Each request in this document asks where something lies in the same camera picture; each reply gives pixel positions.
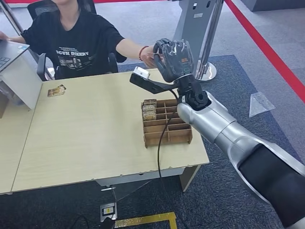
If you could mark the person's left hand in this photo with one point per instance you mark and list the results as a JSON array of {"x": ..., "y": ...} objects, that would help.
[{"x": 148, "y": 61}]

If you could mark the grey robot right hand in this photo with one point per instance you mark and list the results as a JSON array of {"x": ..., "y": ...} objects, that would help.
[{"x": 176, "y": 60}]

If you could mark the person's right hand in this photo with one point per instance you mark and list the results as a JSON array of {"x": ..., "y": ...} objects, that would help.
[{"x": 2, "y": 35}]

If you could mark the person's left forearm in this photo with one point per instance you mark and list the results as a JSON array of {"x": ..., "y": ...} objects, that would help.
[{"x": 129, "y": 49}]

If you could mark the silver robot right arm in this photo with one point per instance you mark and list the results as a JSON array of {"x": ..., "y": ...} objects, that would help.
[{"x": 209, "y": 120}]

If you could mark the person's right forearm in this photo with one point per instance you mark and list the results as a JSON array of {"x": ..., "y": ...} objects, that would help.
[{"x": 16, "y": 39}]

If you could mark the person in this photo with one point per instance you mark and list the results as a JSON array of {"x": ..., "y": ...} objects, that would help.
[{"x": 76, "y": 41}]

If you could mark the silver laptop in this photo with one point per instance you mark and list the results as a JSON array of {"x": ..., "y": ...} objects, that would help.
[{"x": 9, "y": 52}]

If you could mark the grey metal pole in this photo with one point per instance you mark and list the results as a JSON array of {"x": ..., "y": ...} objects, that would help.
[{"x": 11, "y": 17}]

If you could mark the grey kiosk stand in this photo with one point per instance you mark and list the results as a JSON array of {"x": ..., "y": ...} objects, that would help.
[{"x": 197, "y": 22}]

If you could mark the white laptop stand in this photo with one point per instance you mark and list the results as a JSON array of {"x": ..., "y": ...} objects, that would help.
[{"x": 21, "y": 82}]

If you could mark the black office chair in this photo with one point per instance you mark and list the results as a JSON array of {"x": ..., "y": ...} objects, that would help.
[{"x": 38, "y": 8}]

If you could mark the wooden compartment tray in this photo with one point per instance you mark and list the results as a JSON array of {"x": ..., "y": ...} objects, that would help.
[{"x": 154, "y": 134}]

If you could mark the clear plastic sheet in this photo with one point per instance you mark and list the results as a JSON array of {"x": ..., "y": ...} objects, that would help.
[{"x": 260, "y": 104}]

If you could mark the red barrier belt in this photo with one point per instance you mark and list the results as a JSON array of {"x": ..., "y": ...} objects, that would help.
[{"x": 269, "y": 53}]

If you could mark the dark grey platform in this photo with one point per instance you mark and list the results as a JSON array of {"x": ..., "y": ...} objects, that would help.
[{"x": 274, "y": 4}]

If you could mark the metal floor socket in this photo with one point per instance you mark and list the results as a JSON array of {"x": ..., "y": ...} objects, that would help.
[{"x": 108, "y": 212}]

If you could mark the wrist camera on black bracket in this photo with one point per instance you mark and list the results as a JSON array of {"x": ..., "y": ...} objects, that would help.
[{"x": 147, "y": 82}]

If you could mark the chrome stanchion post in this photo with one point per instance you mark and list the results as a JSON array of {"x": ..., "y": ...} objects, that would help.
[{"x": 209, "y": 34}]

